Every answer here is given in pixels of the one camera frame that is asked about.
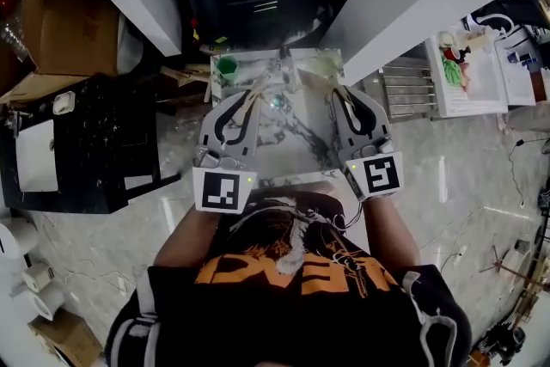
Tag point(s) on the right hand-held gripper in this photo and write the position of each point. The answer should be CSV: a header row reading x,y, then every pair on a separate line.
x,y
380,176

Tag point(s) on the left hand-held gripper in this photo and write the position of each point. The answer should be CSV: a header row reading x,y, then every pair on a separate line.
x,y
221,189

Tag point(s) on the green cup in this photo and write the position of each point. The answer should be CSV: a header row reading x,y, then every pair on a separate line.
x,y
226,69

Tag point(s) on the person's left forearm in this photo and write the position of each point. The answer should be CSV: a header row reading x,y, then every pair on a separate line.
x,y
189,236

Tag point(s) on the person's right forearm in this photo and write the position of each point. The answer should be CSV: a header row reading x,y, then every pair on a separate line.
x,y
391,232

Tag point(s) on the metal rack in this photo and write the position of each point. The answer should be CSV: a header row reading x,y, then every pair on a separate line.
x,y
408,92

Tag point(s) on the metal sink drain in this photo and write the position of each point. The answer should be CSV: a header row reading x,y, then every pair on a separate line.
x,y
279,101

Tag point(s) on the white marble sink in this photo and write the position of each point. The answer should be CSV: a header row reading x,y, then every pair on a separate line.
x,y
296,142

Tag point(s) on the wooden slats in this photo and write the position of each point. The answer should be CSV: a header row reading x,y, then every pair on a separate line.
x,y
185,77

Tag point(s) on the chrome sink faucet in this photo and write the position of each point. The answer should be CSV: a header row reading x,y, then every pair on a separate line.
x,y
288,69

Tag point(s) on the green toy vegetable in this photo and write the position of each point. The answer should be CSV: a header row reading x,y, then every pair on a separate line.
x,y
452,73

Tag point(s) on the white table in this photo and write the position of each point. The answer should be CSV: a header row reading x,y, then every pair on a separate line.
x,y
481,81

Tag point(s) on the black speckled cabinet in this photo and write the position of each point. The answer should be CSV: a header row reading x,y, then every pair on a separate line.
x,y
99,150

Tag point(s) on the white soap dish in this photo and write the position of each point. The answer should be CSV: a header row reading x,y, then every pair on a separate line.
x,y
64,103

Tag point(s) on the black office chair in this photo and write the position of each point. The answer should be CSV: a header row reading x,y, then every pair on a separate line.
x,y
507,19

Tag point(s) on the person's black orange-print shirt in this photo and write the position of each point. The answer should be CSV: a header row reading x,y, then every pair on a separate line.
x,y
279,313

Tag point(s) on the large cardboard box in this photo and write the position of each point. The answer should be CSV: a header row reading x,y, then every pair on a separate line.
x,y
73,21

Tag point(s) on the white rectangular basin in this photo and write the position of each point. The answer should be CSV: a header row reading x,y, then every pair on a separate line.
x,y
36,157

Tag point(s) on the small chrome tap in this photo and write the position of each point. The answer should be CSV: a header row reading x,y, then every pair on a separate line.
x,y
13,122

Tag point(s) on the small cardboard box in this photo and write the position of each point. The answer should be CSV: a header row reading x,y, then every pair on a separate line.
x,y
64,339

